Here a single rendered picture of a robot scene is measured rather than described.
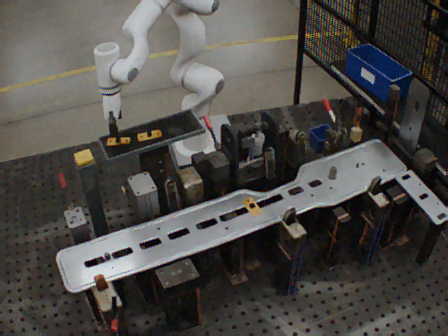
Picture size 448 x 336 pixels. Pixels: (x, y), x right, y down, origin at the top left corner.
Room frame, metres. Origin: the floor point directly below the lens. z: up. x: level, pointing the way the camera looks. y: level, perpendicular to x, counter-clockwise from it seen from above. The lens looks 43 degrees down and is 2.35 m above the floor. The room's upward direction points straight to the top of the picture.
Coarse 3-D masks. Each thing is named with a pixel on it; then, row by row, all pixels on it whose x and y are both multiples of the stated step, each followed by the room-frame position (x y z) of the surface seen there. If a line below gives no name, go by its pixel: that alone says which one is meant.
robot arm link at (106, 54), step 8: (96, 48) 1.42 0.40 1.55; (104, 48) 1.41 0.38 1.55; (112, 48) 1.41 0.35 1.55; (96, 56) 1.39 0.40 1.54; (104, 56) 1.38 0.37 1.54; (112, 56) 1.39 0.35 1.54; (120, 56) 1.42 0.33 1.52; (96, 64) 1.39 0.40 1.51; (104, 64) 1.38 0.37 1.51; (112, 64) 1.38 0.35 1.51; (96, 72) 1.40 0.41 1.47; (104, 72) 1.38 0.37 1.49; (104, 80) 1.38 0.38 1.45; (112, 80) 1.38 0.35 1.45
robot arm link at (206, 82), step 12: (192, 72) 1.79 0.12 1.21; (204, 72) 1.78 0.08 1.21; (216, 72) 1.79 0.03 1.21; (192, 84) 1.77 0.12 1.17; (204, 84) 1.74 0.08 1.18; (216, 84) 1.75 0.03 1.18; (192, 96) 1.83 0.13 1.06; (204, 96) 1.74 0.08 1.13; (192, 108) 1.77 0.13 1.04; (204, 108) 1.78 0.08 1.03
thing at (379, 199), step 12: (372, 204) 1.25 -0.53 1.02; (384, 204) 1.22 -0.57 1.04; (372, 216) 1.24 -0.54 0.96; (384, 216) 1.22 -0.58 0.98; (360, 228) 1.28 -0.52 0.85; (372, 228) 1.22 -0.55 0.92; (360, 240) 1.25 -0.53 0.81; (372, 240) 1.23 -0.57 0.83; (348, 252) 1.28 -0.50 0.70; (360, 252) 1.24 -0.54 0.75; (372, 252) 1.23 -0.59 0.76; (360, 264) 1.21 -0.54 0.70
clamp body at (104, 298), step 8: (96, 288) 0.86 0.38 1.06; (112, 288) 0.86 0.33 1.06; (96, 296) 0.83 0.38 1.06; (104, 296) 0.83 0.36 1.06; (112, 296) 0.84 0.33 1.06; (104, 304) 0.80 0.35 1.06; (112, 304) 0.81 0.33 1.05; (120, 304) 0.81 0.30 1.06; (104, 312) 0.78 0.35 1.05; (112, 312) 0.79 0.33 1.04; (120, 312) 0.80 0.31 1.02; (104, 320) 0.78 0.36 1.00; (112, 320) 0.78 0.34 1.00; (120, 320) 0.80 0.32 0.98; (120, 328) 0.80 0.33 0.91; (128, 328) 0.85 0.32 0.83
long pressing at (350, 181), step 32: (320, 160) 1.50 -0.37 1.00; (352, 160) 1.50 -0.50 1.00; (384, 160) 1.51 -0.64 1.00; (256, 192) 1.33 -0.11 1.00; (320, 192) 1.33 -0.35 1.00; (352, 192) 1.33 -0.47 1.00; (160, 224) 1.18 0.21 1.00; (192, 224) 1.18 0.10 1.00; (224, 224) 1.19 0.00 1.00; (256, 224) 1.18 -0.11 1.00; (64, 256) 1.02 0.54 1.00; (96, 256) 1.03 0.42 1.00; (128, 256) 1.04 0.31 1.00; (160, 256) 1.04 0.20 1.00
